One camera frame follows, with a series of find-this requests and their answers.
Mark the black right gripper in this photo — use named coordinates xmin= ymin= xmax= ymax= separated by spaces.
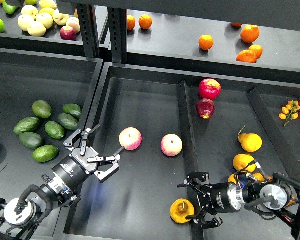
xmin=177 ymin=172 xmax=237 ymax=229

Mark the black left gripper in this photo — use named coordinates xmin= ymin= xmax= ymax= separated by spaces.
xmin=52 ymin=124 xmax=125 ymax=191

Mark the yellow pear with stem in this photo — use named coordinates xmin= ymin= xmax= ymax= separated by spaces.
xmin=170 ymin=198 xmax=195 ymax=224

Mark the green avocado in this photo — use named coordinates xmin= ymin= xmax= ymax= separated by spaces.
xmin=32 ymin=144 xmax=59 ymax=163

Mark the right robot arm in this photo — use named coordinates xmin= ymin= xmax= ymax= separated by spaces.
xmin=179 ymin=160 xmax=300 ymax=240

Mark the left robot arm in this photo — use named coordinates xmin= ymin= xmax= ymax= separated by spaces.
xmin=0 ymin=125 xmax=125 ymax=240

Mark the yellow pear lower left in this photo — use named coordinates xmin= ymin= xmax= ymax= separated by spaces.
xmin=227 ymin=173 xmax=239 ymax=184

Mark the avocado right middle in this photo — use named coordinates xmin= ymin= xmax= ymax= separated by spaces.
xmin=57 ymin=113 xmax=79 ymax=131

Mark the avocado centre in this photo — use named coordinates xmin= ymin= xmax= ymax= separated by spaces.
xmin=44 ymin=121 xmax=65 ymax=140

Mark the avocado upper right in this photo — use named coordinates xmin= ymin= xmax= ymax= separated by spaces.
xmin=62 ymin=103 xmax=82 ymax=119

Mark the yellow pear middle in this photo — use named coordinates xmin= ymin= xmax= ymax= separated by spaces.
xmin=232 ymin=153 xmax=255 ymax=171

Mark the avocado lower dark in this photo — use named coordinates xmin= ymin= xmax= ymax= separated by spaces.
xmin=19 ymin=132 xmax=45 ymax=150

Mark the yellow pear centre low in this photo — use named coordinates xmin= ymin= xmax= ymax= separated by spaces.
xmin=253 ymin=172 xmax=273 ymax=183

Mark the avocado top of pile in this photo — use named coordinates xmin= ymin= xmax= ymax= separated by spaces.
xmin=32 ymin=100 xmax=53 ymax=119

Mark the avocado left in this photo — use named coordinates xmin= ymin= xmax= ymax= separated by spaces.
xmin=13 ymin=116 xmax=41 ymax=136

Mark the yellow pear lower right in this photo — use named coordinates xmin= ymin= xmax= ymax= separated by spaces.
xmin=285 ymin=198 xmax=298 ymax=208

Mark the pale yellow pear front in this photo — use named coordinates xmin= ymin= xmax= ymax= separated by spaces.
xmin=27 ymin=21 xmax=47 ymax=37

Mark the pale yellow pear right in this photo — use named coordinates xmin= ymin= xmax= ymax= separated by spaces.
xmin=52 ymin=9 xmax=70 ymax=26

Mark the pale yellow pear centre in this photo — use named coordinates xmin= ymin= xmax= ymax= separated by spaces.
xmin=36 ymin=12 xmax=54 ymax=30

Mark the pale yellow pear left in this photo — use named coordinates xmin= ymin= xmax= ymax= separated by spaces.
xmin=17 ymin=14 xmax=35 ymax=32

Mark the black tray divider left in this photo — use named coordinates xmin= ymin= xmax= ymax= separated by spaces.
xmin=176 ymin=80 xmax=206 ymax=240

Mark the black tray divider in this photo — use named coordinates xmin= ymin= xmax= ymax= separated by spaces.
xmin=247 ymin=88 xmax=300 ymax=182
xmin=176 ymin=80 xmax=206 ymax=240

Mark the pink yellow apple left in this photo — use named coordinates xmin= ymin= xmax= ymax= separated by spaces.
xmin=119 ymin=127 xmax=143 ymax=151

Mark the pink yellow apple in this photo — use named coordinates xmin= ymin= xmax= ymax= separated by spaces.
xmin=119 ymin=127 xmax=143 ymax=151
xmin=160 ymin=134 xmax=183 ymax=157

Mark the pink yellow apple right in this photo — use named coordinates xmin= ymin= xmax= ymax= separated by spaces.
xmin=160 ymin=134 xmax=183 ymax=157

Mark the black left tray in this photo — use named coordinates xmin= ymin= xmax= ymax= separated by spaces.
xmin=0 ymin=48 xmax=104 ymax=201

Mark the black tray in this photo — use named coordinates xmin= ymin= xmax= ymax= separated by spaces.
xmin=0 ymin=48 xmax=104 ymax=201
xmin=53 ymin=64 xmax=300 ymax=240

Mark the black right tray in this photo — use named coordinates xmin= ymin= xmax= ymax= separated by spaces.
xmin=53 ymin=64 xmax=300 ymax=240

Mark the dark red apple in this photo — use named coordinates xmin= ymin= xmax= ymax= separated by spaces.
xmin=196 ymin=98 xmax=215 ymax=120

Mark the black tray divider right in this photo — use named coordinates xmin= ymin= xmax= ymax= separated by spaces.
xmin=247 ymin=88 xmax=300 ymax=182

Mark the bright red apple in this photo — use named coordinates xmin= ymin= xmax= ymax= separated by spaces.
xmin=198 ymin=78 xmax=222 ymax=101

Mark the orange cherry tomato bunch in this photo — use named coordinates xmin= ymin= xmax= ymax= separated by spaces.
xmin=278 ymin=100 xmax=300 ymax=127

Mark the red apple on shelf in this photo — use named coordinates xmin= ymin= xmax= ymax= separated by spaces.
xmin=60 ymin=25 xmax=77 ymax=41

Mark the pale peach fruit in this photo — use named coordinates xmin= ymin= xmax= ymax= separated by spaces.
xmin=66 ymin=16 xmax=81 ymax=34

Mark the orange left back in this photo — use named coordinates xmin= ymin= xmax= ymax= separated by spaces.
xmin=127 ymin=14 xmax=136 ymax=31

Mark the orange front right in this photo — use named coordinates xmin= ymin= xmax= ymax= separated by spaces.
xmin=236 ymin=49 xmax=257 ymax=63

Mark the black shelf post right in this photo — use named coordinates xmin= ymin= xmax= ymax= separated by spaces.
xmin=107 ymin=7 xmax=128 ymax=64

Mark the black shelf post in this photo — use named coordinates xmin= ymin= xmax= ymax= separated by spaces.
xmin=107 ymin=7 xmax=128 ymax=64
xmin=76 ymin=3 xmax=100 ymax=59

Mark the black shelf post left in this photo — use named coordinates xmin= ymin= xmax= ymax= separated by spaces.
xmin=76 ymin=3 xmax=100 ymax=59

